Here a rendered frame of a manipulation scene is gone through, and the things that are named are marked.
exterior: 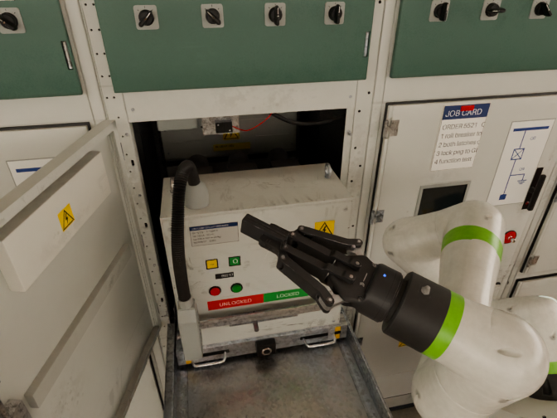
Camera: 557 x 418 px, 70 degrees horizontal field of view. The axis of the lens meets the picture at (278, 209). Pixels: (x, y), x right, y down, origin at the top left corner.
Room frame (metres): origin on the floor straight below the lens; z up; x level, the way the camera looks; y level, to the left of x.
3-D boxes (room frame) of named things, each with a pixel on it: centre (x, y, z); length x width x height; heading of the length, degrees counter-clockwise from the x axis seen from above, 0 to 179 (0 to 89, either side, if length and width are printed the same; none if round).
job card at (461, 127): (1.12, -0.54, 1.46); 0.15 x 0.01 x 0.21; 102
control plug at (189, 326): (0.72, 0.23, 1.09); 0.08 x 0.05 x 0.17; 12
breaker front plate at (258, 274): (0.83, 0.04, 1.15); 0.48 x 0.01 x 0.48; 102
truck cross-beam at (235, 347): (0.85, 0.05, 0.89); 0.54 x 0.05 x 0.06; 102
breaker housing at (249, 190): (1.08, 0.10, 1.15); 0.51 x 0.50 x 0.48; 12
